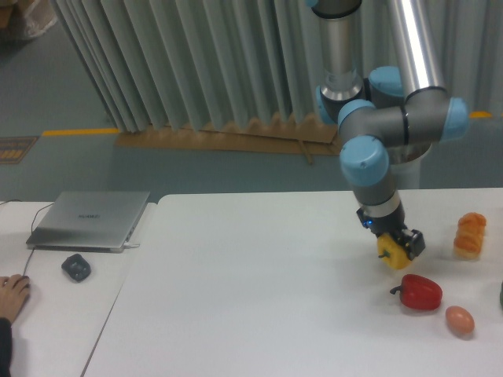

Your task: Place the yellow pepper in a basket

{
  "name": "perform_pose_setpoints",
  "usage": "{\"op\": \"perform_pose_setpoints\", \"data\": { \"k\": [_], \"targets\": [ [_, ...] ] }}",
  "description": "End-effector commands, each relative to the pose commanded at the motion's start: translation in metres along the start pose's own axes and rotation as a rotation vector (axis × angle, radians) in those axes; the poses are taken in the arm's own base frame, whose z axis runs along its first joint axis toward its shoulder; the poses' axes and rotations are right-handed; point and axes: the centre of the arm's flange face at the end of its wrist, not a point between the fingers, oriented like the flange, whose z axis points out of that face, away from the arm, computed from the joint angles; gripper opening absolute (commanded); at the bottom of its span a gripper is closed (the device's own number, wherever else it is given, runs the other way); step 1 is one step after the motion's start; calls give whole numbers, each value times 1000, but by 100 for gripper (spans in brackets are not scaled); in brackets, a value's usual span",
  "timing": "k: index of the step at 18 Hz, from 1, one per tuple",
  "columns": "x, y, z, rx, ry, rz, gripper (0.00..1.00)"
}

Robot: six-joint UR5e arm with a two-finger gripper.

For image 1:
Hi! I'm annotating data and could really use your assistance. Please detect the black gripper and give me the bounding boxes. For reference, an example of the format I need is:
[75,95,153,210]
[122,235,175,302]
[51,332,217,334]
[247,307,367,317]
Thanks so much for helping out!
[356,205,425,261]

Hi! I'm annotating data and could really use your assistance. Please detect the yellow bell pepper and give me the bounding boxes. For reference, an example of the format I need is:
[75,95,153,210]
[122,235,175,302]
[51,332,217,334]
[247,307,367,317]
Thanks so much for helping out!
[377,233,412,270]

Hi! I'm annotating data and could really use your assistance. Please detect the black computer mouse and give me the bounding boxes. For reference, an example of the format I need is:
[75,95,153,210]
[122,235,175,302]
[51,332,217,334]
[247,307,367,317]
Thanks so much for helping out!
[23,276,31,292]

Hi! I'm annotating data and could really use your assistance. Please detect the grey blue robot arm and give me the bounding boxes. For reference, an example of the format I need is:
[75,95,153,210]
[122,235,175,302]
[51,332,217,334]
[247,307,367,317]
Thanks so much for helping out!
[308,1,468,269]

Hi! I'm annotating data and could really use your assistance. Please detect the dark sleeve forearm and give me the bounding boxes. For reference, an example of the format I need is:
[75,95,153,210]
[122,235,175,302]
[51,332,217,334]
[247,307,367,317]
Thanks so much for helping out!
[0,317,13,377]

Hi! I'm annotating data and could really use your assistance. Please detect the red bell pepper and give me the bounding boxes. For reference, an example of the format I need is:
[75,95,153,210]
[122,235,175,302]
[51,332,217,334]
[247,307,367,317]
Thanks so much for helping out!
[390,274,443,311]

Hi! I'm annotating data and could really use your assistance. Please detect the person's hand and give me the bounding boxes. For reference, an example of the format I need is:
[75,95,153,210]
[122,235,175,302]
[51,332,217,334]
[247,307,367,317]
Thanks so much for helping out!
[0,274,31,324]

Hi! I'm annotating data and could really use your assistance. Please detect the orange bread loaf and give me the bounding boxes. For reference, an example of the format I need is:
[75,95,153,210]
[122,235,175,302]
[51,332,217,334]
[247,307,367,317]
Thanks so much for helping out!
[453,212,486,260]

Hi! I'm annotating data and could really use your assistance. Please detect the brown egg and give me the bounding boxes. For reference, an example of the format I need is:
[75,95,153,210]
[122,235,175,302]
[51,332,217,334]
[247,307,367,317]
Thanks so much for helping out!
[445,306,475,335]

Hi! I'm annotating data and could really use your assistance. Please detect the brown cardboard sheet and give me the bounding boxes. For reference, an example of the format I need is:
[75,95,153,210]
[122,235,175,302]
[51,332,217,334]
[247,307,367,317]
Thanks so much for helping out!
[115,112,342,159]

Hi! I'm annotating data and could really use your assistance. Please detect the grey pleated curtain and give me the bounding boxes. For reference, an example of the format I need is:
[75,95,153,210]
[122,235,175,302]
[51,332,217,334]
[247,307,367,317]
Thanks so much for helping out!
[50,1,502,132]

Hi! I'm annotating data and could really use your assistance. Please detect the silver closed laptop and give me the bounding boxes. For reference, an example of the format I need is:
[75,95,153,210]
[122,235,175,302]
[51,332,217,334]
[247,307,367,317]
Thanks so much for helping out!
[26,191,150,252]

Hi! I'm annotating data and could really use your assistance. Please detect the black small controller device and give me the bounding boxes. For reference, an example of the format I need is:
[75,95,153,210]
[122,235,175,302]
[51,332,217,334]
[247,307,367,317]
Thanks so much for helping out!
[61,254,92,283]

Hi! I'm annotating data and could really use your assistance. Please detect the white usb plug cable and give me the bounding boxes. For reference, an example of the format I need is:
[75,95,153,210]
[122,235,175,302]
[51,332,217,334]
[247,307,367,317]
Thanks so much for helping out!
[123,202,157,250]

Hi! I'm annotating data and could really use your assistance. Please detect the black mouse cable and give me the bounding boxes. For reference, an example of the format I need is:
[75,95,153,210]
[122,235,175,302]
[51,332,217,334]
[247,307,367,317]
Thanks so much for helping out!
[0,199,56,276]

